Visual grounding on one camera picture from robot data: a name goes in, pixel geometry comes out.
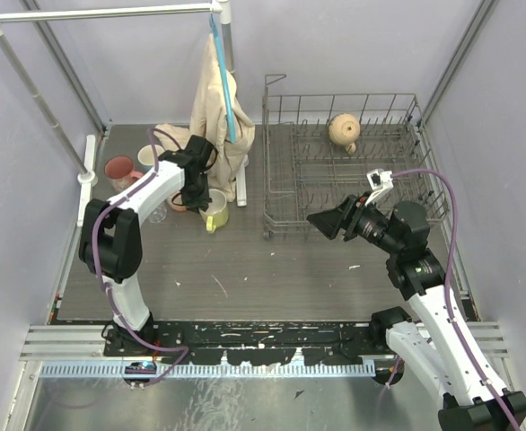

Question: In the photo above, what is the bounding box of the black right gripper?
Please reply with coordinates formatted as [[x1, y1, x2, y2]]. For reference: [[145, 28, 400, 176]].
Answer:
[[307, 191, 402, 256]]

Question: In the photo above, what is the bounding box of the peach pink mug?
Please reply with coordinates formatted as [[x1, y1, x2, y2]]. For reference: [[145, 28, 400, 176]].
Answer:
[[167, 192, 187, 212]]

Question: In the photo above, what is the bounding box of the yellow-green mug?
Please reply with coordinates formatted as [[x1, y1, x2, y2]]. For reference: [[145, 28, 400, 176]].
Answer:
[[199, 189, 229, 233]]

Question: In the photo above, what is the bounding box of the clear glass cup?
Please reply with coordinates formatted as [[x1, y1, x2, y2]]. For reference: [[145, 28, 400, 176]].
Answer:
[[147, 203, 167, 224]]

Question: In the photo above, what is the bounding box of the light blue mug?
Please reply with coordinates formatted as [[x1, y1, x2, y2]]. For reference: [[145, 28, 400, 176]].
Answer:
[[137, 145, 164, 172]]

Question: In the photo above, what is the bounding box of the beige round mug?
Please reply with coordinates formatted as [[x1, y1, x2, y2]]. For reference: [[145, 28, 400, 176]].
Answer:
[[328, 113, 361, 154]]

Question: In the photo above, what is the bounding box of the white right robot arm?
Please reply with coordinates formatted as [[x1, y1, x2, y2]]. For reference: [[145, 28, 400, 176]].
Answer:
[[307, 195, 526, 430]]

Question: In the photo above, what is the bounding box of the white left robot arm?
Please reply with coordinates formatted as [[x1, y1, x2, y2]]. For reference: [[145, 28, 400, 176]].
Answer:
[[78, 135, 218, 356]]

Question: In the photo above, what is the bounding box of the white metal clothes rack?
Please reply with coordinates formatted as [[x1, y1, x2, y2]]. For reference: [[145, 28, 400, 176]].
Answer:
[[0, 0, 249, 228]]

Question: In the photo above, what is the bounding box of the beige cloth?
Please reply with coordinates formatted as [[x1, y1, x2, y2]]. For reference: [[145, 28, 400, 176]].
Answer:
[[153, 36, 255, 202]]

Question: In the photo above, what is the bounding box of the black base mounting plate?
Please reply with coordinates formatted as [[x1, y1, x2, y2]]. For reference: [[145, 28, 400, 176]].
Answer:
[[101, 321, 392, 366]]

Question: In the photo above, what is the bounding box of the blue clothes hanger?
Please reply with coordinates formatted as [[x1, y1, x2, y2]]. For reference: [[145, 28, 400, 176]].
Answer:
[[209, 1, 236, 144]]

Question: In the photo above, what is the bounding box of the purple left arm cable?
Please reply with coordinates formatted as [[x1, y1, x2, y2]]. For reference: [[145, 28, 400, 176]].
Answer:
[[92, 128, 190, 390]]

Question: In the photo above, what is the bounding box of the grey wire dish rack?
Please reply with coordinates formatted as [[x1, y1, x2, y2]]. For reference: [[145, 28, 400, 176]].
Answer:
[[262, 74, 435, 239]]

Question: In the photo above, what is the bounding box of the slotted cable duct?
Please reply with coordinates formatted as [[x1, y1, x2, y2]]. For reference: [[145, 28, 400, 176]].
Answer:
[[39, 358, 376, 379]]

